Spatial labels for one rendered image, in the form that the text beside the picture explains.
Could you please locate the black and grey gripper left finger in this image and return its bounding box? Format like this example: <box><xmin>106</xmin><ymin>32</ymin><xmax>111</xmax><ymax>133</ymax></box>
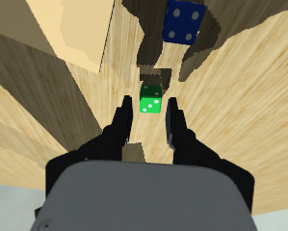
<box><xmin>45</xmin><ymin>95</ymin><xmax>133</xmax><ymax>199</ymax></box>

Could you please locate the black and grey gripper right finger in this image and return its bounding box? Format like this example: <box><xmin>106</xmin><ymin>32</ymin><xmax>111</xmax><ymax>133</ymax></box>
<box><xmin>166</xmin><ymin>97</ymin><xmax>255</xmax><ymax>214</ymax></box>

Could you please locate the dark blue die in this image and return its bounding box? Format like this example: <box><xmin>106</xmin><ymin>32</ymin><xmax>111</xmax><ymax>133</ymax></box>
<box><xmin>162</xmin><ymin>0</ymin><xmax>206</xmax><ymax>45</ymax></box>

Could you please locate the brown mat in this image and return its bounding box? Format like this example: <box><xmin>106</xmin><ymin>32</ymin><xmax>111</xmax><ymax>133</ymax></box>
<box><xmin>0</xmin><ymin>0</ymin><xmax>116</xmax><ymax>74</ymax></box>

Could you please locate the green die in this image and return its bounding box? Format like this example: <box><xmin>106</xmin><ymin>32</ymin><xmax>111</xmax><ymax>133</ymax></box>
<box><xmin>140</xmin><ymin>85</ymin><xmax>162</xmax><ymax>114</ymax></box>

